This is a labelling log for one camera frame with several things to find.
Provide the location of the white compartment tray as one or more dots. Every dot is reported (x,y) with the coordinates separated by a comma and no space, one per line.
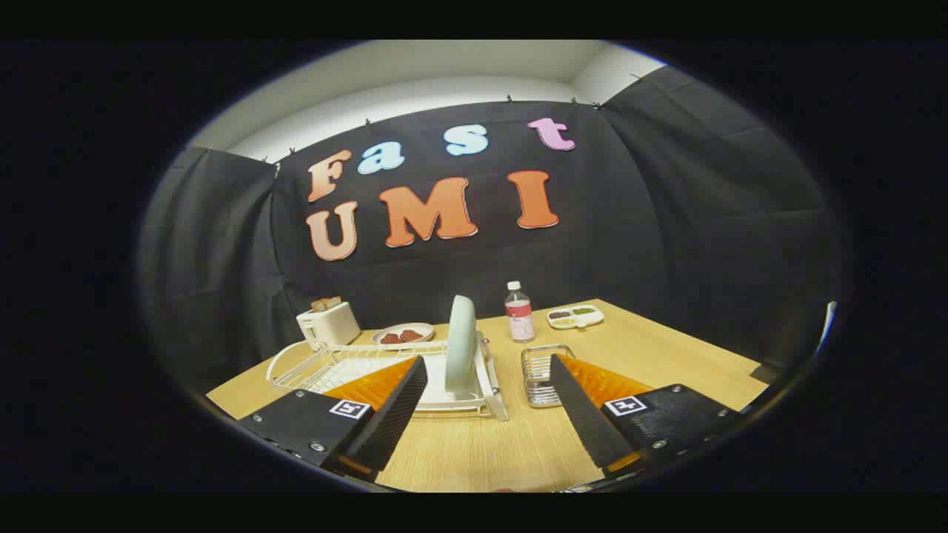
(575,323)

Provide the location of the pale green plate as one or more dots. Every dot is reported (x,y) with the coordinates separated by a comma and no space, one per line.
(461,340)

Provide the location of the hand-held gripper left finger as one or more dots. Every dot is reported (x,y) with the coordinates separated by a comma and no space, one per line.
(392,414)

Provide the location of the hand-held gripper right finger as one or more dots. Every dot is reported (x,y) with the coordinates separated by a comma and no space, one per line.
(585,414)

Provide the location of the small dark block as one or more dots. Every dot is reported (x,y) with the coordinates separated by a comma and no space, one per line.
(770,371)

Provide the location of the black backdrop cloth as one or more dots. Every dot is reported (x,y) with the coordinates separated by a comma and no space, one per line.
(629,222)

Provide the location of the small white plate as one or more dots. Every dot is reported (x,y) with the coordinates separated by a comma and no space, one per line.
(422,328)

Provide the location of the white toaster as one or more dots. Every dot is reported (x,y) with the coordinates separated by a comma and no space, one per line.
(333,326)

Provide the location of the clear bottle with red label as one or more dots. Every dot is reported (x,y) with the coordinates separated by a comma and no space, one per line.
(520,318)

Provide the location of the red meat piece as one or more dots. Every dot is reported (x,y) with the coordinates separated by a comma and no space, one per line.
(390,339)
(411,335)

